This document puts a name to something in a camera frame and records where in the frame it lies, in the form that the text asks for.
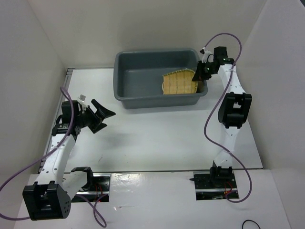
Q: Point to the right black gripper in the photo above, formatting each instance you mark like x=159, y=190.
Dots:
x=199, y=74

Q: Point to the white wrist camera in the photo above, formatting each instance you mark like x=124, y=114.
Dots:
x=206, y=55
x=82, y=100

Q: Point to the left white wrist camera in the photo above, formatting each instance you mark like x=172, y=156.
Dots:
x=82, y=100

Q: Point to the grey plastic bin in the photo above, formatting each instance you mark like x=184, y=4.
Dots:
x=138, y=77

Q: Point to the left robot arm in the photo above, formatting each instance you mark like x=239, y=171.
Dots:
x=50, y=196

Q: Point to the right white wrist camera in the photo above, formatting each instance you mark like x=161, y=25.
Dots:
x=206, y=55

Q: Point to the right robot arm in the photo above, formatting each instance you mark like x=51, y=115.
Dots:
x=233, y=111

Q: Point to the aluminium table edge rail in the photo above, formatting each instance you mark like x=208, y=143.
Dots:
x=49, y=146

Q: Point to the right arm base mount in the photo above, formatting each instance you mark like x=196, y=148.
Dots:
x=207, y=188

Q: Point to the woven bamboo basket tray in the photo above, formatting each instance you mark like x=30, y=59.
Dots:
x=180, y=82

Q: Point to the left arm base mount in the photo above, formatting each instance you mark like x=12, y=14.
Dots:
x=98, y=191

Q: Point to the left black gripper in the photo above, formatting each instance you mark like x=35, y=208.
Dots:
x=97, y=117

